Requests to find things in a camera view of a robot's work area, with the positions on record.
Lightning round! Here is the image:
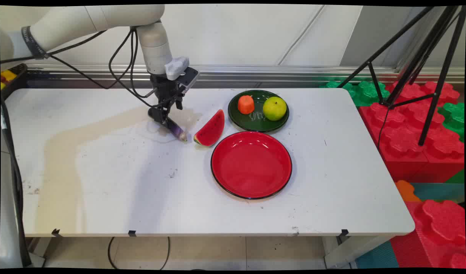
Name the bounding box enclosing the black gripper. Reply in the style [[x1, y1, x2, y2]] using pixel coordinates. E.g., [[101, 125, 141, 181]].
[[148, 74, 184, 126]]

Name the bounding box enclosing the purple toy eggplant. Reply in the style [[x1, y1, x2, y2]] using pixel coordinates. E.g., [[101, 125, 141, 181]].
[[157, 116, 189, 142]]

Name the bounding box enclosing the orange toy fruit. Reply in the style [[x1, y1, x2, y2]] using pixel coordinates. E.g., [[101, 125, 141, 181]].
[[237, 95, 255, 115]]

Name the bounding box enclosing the toy watermelon slice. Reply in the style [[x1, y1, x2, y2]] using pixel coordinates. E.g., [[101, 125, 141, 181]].
[[194, 109, 226, 147]]

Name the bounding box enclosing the dark green plate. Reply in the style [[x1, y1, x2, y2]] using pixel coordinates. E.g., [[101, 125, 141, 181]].
[[228, 90, 290, 133]]

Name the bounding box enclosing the red plate black rim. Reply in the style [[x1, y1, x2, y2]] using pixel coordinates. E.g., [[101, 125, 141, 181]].
[[210, 131, 293, 200]]

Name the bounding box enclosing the yellow-green toy apple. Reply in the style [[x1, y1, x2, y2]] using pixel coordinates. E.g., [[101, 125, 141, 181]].
[[262, 97, 288, 122]]

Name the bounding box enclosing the dark storage crate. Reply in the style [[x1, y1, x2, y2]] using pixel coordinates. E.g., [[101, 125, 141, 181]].
[[0, 64, 29, 101]]

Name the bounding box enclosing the yellow toy in crate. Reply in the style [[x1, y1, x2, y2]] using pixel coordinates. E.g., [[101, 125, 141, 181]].
[[0, 69, 17, 90]]

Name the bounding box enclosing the grey table leg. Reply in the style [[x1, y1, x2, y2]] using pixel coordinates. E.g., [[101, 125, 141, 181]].
[[27, 237, 64, 268]]

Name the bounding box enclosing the green foam block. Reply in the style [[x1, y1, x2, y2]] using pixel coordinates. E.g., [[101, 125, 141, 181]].
[[437, 102, 465, 142], [320, 80, 391, 107]]

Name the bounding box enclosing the white table leg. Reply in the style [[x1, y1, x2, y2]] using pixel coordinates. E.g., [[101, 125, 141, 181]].
[[323, 235, 395, 269]]

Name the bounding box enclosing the large red foam block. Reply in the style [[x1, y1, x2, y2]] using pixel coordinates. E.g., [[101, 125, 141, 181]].
[[358, 81, 465, 183]]

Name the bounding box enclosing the orange foam piece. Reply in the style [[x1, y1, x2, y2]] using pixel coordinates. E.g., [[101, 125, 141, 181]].
[[394, 180, 422, 202]]

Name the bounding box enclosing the teal foam mat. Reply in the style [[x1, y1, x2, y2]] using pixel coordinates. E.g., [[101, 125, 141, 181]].
[[355, 240, 400, 269], [411, 182, 465, 203]]

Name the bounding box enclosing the black tripod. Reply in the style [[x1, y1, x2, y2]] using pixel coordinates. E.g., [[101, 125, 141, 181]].
[[337, 6, 466, 147]]

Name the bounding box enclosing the low red foam block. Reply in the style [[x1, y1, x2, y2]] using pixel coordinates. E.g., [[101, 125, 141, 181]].
[[390, 199, 466, 269]]

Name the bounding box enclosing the white ribbed camera mount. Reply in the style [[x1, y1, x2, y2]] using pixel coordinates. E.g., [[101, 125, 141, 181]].
[[164, 57, 190, 81]]

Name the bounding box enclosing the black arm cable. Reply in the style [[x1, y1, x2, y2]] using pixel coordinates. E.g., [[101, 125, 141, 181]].
[[0, 27, 180, 109]]

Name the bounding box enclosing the aluminium wall rail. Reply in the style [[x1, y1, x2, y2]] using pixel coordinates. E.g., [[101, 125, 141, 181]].
[[27, 64, 465, 85]]

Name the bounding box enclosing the black printed arm strap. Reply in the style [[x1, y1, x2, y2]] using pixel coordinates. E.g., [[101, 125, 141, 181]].
[[21, 25, 50, 60]]

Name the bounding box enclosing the black floor cable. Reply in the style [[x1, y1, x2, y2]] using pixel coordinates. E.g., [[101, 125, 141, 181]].
[[107, 237, 171, 270]]

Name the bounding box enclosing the thin black tripod cable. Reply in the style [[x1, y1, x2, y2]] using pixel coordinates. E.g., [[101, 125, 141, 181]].
[[377, 107, 390, 150]]

